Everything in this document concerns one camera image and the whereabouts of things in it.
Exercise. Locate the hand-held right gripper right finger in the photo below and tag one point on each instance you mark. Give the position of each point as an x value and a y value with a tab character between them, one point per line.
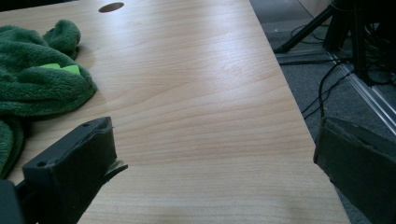
358	161

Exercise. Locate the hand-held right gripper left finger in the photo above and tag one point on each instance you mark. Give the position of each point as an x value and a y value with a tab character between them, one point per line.
71	168

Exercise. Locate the green fluffy towel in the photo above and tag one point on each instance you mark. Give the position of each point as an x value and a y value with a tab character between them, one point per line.
34	81

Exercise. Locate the black tripod stand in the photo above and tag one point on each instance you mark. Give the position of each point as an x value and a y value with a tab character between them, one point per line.
339	28

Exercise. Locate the aluminium floor rail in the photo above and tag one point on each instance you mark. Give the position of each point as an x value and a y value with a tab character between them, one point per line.
367	93

